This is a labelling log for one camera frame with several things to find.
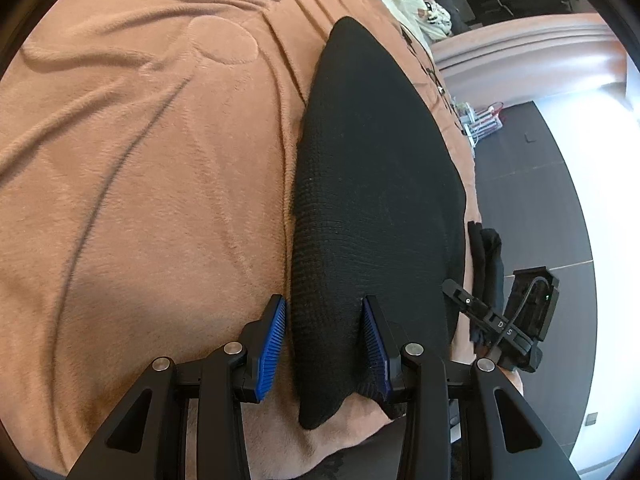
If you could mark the orange fleece blanket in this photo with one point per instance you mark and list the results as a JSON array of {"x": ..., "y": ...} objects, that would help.
[{"x": 150, "y": 185}]

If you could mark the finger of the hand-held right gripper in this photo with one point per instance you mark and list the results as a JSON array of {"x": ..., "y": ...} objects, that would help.
[{"x": 462, "y": 300}]

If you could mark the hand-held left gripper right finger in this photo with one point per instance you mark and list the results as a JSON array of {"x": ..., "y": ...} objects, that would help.
[{"x": 374, "y": 347}]

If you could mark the clear items on floor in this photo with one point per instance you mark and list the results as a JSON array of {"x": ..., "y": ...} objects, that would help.
[{"x": 482, "y": 120}]

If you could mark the white cloth with black print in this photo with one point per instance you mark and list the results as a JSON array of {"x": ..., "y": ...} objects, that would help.
[{"x": 432, "y": 17}]

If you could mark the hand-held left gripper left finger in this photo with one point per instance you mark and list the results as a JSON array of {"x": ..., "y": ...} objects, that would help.
[{"x": 270, "y": 347}]

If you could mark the black pants with patterned lining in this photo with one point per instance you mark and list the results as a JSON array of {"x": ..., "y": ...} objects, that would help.
[{"x": 370, "y": 185}]

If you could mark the small floor outlet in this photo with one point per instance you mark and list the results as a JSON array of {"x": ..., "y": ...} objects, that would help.
[{"x": 592, "y": 418}]

